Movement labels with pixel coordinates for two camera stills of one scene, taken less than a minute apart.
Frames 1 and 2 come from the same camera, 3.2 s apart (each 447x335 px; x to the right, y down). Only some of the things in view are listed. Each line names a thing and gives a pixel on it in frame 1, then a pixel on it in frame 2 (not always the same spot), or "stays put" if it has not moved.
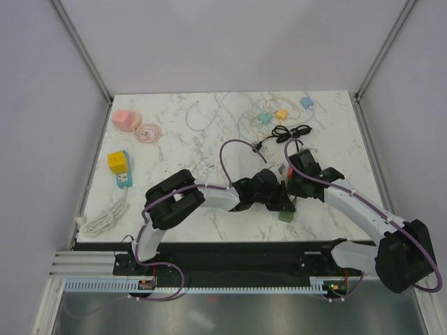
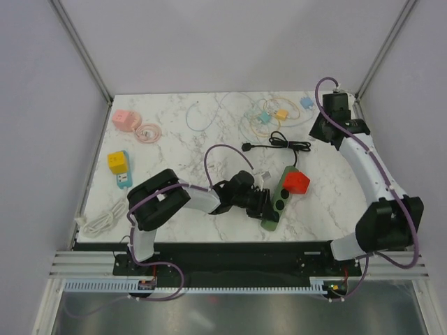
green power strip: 286,216 -> 281,202
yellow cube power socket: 117,162 stays put
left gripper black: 282,200 -> 263,209
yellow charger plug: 282,114 stays put
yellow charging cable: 286,99 -> 267,135
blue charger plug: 306,102 stays put
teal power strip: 125,181 stays put
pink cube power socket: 126,121 stays put
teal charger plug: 266,118 stays put
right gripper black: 292,190 -> 315,130
